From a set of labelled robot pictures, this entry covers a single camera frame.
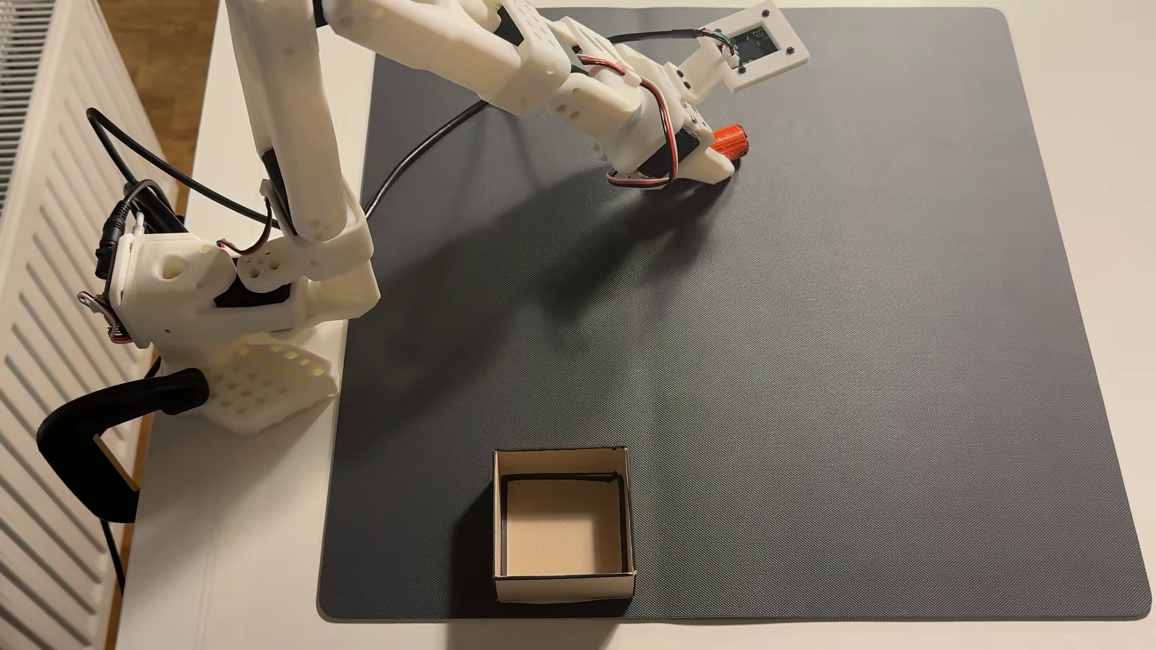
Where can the red cylindrical battery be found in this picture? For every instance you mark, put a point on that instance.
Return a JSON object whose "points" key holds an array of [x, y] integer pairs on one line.
{"points": [[731, 142]]}

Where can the small open cardboard box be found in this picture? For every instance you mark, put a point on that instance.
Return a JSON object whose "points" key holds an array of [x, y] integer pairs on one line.
{"points": [[562, 528]]}

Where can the dark grey table mat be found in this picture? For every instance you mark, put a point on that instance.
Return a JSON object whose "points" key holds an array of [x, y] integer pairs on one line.
{"points": [[813, 361]]}

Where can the black table clamp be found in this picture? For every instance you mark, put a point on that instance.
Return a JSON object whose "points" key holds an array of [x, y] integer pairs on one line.
{"points": [[81, 433]]}

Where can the white radiator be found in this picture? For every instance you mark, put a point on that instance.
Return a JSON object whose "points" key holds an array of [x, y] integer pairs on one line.
{"points": [[45, 505]]}

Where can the white square camera mount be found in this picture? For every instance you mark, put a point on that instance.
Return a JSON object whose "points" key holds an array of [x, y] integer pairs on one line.
{"points": [[759, 45]]}

